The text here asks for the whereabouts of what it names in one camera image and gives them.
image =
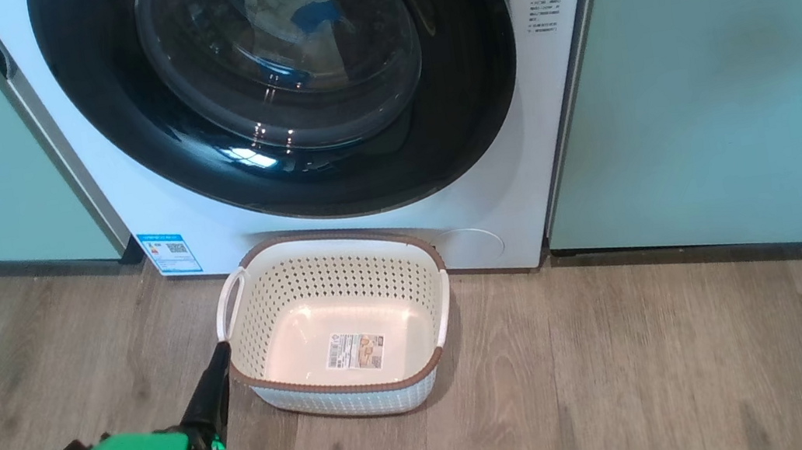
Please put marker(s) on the black round washer door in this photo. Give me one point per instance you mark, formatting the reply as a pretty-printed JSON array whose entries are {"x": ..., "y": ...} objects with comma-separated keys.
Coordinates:
[{"x": 104, "y": 125}]

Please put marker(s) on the cream garment blue cartoon print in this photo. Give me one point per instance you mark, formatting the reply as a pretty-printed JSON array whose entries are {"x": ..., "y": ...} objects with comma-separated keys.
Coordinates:
[{"x": 313, "y": 16}]

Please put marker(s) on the white front-load washing machine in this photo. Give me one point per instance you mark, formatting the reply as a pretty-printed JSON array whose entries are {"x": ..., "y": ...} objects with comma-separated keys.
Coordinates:
[{"x": 508, "y": 202}]

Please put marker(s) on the cream laundry basket brown rim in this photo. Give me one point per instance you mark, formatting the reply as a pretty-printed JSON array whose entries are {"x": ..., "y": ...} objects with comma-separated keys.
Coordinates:
[{"x": 348, "y": 405}]

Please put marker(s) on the basket product label sticker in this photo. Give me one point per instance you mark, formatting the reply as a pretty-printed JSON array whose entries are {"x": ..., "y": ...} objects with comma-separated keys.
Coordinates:
[{"x": 354, "y": 351}]

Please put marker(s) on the blue energy label sticker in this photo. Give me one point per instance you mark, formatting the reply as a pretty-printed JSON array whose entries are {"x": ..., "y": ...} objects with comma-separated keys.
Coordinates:
[{"x": 169, "y": 253}]

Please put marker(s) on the round white filter cover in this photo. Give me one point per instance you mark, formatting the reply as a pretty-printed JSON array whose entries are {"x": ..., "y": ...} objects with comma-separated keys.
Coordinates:
[{"x": 478, "y": 245}]

